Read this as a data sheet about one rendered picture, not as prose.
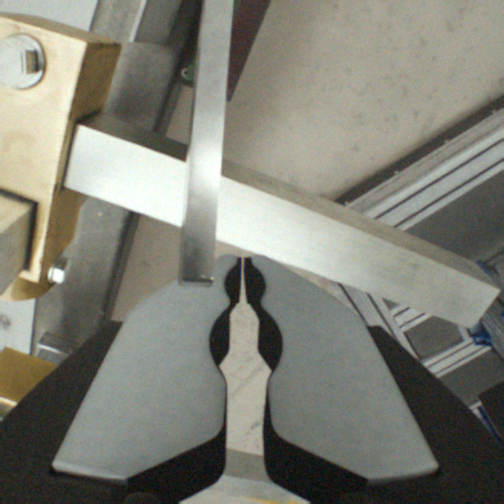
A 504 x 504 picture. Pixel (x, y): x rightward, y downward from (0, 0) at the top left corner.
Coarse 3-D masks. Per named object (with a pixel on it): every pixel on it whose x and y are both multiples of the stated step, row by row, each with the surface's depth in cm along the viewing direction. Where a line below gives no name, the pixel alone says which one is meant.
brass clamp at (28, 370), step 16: (0, 352) 29; (16, 352) 29; (0, 368) 27; (16, 368) 28; (32, 368) 29; (48, 368) 30; (0, 384) 26; (16, 384) 27; (32, 384) 28; (0, 400) 26; (16, 400) 26
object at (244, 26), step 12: (252, 0) 26; (264, 0) 26; (240, 12) 27; (252, 12) 27; (240, 24) 27; (252, 24) 27; (240, 36) 28; (252, 36) 28; (240, 48) 28; (228, 60) 29; (240, 60) 29; (228, 72) 29; (228, 84) 29
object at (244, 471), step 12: (228, 456) 33; (240, 456) 34; (252, 456) 34; (228, 468) 32; (240, 468) 33; (252, 468) 33; (264, 468) 34; (228, 480) 32; (240, 480) 32; (252, 480) 32; (264, 480) 33; (228, 492) 33; (240, 492) 33; (252, 492) 33; (264, 492) 33; (276, 492) 33; (288, 492) 33
